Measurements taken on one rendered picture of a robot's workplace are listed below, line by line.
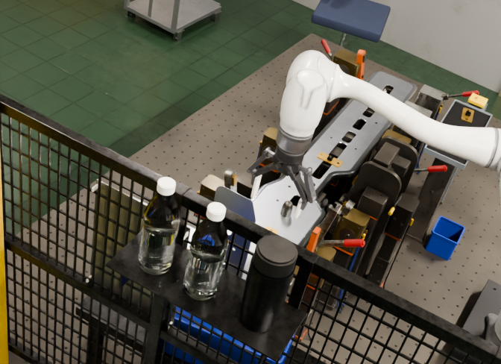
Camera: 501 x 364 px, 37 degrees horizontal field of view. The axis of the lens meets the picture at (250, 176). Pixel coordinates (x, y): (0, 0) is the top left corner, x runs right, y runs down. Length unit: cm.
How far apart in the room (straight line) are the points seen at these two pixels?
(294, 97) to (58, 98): 266
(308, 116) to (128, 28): 334
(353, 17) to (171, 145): 208
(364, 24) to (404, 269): 227
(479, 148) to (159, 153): 136
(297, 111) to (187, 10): 342
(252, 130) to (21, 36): 220
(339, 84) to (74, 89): 266
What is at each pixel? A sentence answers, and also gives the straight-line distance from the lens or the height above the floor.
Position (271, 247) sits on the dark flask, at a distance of 122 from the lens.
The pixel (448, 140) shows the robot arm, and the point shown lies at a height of 148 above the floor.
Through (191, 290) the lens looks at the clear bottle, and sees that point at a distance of 134.
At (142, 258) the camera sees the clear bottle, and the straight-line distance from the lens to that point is 137.
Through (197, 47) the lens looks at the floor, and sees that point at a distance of 495.
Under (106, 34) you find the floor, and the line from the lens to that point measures 496.
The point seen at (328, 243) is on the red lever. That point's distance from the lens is 204.
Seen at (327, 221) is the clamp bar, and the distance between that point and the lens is 198.
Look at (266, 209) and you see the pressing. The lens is 222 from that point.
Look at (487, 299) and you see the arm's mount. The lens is 260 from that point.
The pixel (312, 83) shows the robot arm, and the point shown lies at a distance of 179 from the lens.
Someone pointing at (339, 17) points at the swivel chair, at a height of 49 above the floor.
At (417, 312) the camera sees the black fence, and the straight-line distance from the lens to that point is 130.
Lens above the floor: 245
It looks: 39 degrees down
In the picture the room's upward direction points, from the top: 13 degrees clockwise
